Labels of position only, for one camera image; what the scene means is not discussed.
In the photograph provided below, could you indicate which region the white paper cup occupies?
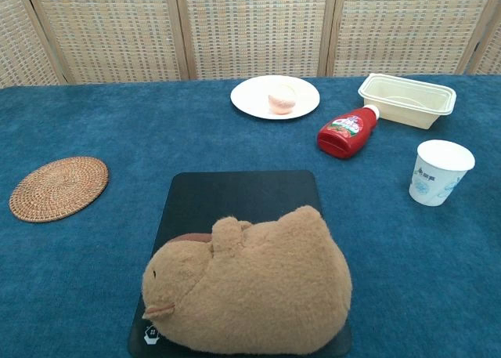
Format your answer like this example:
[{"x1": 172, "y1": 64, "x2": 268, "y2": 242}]
[{"x1": 409, "y1": 139, "x2": 476, "y2": 208}]

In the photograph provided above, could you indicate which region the black rectangular mat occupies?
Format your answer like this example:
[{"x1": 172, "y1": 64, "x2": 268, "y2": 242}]
[{"x1": 128, "y1": 170, "x2": 352, "y2": 358}]

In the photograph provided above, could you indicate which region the white round plate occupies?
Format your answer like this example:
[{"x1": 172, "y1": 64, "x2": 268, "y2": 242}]
[{"x1": 229, "y1": 75, "x2": 321, "y2": 121}]

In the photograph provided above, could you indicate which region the woven rattan coaster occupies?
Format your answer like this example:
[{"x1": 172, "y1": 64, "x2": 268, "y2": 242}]
[{"x1": 9, "y1": 156, "x2": 110, "y2": 223}]

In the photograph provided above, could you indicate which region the pink toy peach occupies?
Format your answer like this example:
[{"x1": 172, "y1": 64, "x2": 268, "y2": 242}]
[{"x1": 267, "y1": 92, "x2": 296, "y2": 116}]

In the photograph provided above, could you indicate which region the red ketchup bottle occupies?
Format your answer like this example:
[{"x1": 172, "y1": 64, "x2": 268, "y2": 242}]
[{"x1": 316, "y1": 103, "x2": 380, "y2": 160}]

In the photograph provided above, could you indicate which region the brown capybara plush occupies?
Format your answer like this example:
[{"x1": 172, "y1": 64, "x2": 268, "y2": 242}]
[{"x1": 141, "y1": 204, "x2": 353, "y2": 354}]

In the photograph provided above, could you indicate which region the woven bamboo folding screen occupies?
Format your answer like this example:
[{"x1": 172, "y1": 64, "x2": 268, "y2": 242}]
[{"x1": 0, "y1": 0, "x2": 501, "y2": 88}]

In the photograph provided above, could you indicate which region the cream plastic food container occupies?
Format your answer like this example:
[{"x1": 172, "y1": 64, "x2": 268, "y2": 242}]
[{"x1": 357, "y1": 72, "x2": 458, "y2": 131}]

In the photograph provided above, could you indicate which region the blue table cloth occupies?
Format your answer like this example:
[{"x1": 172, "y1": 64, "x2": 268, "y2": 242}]
[{"x1": 0, "y1": 74, "x2": 501, "y2": 358}]

